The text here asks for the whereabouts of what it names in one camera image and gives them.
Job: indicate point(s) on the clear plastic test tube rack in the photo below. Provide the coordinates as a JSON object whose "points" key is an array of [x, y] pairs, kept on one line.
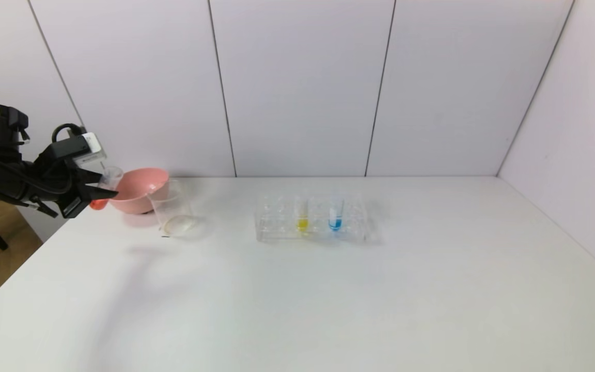
{"points": [[277, 227]]}

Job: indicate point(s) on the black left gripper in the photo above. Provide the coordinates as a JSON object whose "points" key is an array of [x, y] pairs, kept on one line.
{"points": [[74, 197]]}

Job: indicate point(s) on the clear plastic beaker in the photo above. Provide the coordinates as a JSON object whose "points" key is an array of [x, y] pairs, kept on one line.
{"points": [[173, 217]]}

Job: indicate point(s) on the test tube with yellow pigment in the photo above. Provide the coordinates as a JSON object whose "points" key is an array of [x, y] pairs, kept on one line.
{"points": [[302, 223]]}

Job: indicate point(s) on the test tube with blue pigment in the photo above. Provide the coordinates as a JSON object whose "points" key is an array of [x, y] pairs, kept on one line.
{"points": [[334, 223]]}

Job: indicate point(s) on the pink plastic bowl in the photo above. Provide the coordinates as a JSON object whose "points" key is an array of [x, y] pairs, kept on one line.
{"points": [[140, 194]]}

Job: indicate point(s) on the test tube with red pigment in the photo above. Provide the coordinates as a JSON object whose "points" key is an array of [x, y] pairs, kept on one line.
{"points": [[111, 175]]}

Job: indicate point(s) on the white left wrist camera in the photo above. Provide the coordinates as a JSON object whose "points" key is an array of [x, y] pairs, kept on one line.
{"points": [[88, 147]]}

